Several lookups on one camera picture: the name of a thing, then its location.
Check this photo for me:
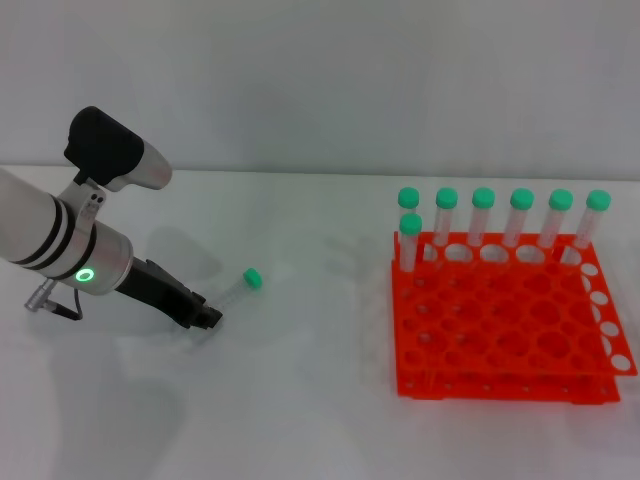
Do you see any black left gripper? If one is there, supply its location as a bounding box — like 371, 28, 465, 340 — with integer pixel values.
114, 257, 224, 331

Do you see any green capped clear test tube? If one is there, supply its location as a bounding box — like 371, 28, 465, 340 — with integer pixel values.
538, 188, 575, 250
207, 268, 265, 314
502, 188, 535, 249
433, 187, 459, 247
398, 187, 422, 216
399, 213, 424, 274
559, 189, 612, 266
468, 187, 496, 247

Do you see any orange plastic test tube rack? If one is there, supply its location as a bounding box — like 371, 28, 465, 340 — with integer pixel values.
391, 230, 639, 404

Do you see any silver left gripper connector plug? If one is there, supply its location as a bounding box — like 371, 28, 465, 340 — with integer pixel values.
24, 281, 62, 312

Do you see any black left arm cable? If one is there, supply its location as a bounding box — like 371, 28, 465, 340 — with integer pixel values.
49, 288, 84, 321

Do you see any silver black wrist camera box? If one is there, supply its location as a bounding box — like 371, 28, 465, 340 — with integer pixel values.
63, 105, 174, 194

